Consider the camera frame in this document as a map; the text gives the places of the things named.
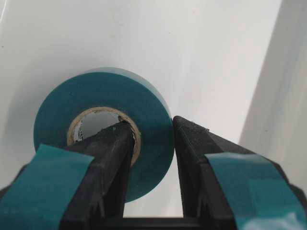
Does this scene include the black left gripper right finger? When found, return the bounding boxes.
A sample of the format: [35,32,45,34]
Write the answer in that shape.
[173,116,307,230]

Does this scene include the white plastic case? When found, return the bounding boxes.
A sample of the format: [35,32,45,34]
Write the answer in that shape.
[0,0,307,219]

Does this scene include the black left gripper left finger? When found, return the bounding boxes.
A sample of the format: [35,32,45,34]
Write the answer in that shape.
[0,121,134,230]

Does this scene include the green tape roll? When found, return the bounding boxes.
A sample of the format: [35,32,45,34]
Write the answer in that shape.
[34,67,174,202]

